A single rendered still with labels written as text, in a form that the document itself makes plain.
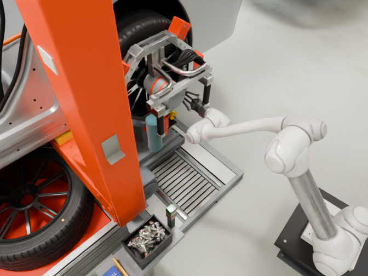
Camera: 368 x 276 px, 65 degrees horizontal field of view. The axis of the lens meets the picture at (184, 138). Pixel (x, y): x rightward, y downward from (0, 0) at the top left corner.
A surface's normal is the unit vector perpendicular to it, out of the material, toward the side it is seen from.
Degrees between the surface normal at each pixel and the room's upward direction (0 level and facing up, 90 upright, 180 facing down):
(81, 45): 90
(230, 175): 0
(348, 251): 43
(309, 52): 0
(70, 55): 90
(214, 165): 0
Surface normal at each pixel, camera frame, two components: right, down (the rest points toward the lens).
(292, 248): 0.03, -0.62
